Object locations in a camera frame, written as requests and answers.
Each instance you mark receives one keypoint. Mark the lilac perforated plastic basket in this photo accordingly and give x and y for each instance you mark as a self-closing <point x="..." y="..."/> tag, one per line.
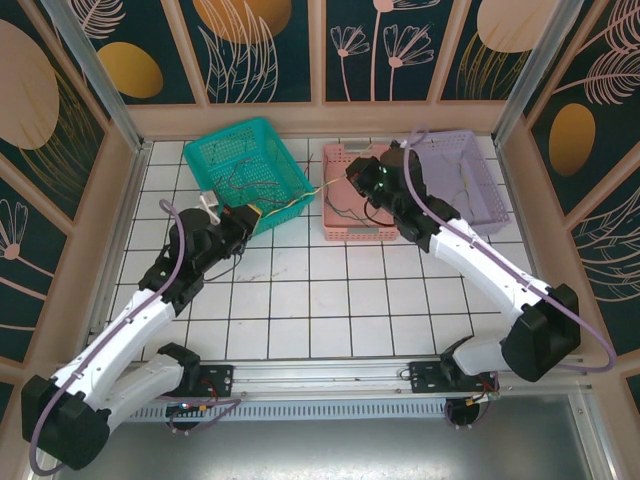
<point x="485" y="170"/>

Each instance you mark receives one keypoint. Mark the pink perforated plastic basket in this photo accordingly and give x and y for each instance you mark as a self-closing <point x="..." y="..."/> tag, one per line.
<point x="335" y="175"/>

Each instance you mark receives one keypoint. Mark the small circuit board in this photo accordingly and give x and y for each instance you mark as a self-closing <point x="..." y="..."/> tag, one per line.
<point x="482" y="398"/>
<point x="200" y="408"/>

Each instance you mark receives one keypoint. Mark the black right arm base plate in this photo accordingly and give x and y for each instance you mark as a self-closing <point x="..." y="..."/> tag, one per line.
<point x="425" y="375"/>

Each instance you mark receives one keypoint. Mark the grey metal sheet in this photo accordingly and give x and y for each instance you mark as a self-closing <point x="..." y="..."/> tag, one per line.
<point x="320" y="450"/>

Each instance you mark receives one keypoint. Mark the aluminium side rail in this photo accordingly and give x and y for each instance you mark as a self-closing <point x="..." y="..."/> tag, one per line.
<point x="129" y="200"/>
<point x="517" y="200"/>

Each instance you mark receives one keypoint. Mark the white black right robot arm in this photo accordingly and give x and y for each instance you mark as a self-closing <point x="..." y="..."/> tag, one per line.
<point x="480" y="255"/>

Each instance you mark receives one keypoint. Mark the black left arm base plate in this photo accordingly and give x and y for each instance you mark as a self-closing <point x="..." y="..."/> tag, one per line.
<point x="220" y="380"/>

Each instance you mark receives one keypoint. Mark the teal perforated plastic basket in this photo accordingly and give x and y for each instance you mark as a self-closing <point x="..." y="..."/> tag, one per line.
<point x="270" y="155"/>

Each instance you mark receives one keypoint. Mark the aluminium corner post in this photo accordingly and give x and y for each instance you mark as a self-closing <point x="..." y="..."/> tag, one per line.
<point x="100" y="85"/>
<point x="535" y="70"/>

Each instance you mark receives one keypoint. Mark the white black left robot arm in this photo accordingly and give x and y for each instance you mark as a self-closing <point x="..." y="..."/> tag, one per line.
<point x="120" y="330"/>

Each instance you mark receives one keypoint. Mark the aluminium mounting rail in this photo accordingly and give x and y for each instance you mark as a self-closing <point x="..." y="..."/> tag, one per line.
<point x="320" y="375"/>

